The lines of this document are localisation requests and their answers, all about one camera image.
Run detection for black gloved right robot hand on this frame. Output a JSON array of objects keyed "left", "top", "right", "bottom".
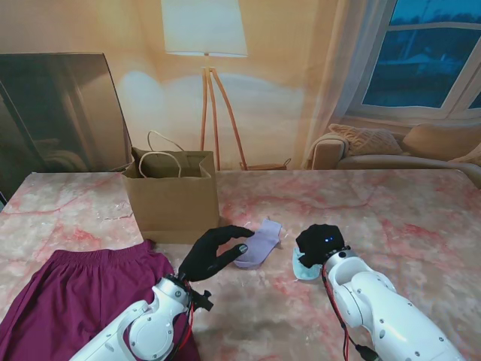
[{"left": 295, "top": 223, "right": 346, "bottom": 269}]

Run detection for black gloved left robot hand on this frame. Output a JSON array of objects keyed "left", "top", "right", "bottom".
[{"left": 177, "top": 225, "right": 256, "bottom": 283}]

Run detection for light blue sock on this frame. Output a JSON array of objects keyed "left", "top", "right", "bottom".
[{"left": 292, "top": 246, "right": 324, "bottom": 282}]

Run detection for kraft paper bag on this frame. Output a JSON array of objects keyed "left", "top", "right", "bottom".
[{"left": 120, "top": 129, "right": 221, "bottom": 245}]

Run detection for maroon shorts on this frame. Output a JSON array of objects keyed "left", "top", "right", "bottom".
[{"left": 0, "top": 240, "right": 200, "bottom": 361}]

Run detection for lilac sock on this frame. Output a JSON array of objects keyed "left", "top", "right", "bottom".
[{"left": 233, "top": 219, "right": 283, "bottom": 269}]

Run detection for wicker basket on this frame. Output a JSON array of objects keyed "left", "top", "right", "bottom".
[{"left": 240, "top": 157, "right": 293, "bottom": 171}]

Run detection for beige sofa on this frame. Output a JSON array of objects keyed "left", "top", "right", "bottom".
[{"left": 306, "top": 123, "right": 481, "bottom": 177}]

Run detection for cream knitted cushion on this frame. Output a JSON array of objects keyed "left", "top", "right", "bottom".
[{"left": 328, "top": 123, "right": 405, "bottom": 157}]

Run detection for plain beige cushion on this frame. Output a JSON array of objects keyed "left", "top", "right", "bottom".
[{"left": 400, "top": 125, "right": 481, "bottom": 159}]

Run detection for sheer cream curtain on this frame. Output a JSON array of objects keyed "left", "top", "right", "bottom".
[{"left": 300, "top": 0, "right": 399, "bottom": 170}]

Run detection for dark glass panel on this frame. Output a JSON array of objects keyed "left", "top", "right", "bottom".
[{"left": 0, "top": 53, "right": 135, "bottom": 200}]

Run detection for tripod floor lamp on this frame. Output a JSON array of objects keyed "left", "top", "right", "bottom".
[{"left": 160, "top": 0, "right": 249, "bottom": 171}]

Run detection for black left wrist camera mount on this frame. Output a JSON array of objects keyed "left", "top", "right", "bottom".
[{"left": 189, "top": 289, "right": 214, "bottom": 311}]

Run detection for red black left arm cable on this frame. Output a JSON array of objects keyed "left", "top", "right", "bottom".
[{"left": 175, "top": 281, "right": 197, "bottom": 361}]

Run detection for red black arm cable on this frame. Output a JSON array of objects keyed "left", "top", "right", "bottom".
[
  {"left": 175, "top": 281, "right": 197, "bottom": 361},
  {"left": 319, "top": 262, "right": 377, "bottom": 361}
]

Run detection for red black right arm cable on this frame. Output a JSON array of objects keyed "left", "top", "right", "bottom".
[{"left": 319, "top": 262, "right": 377, "bottom": 361}]

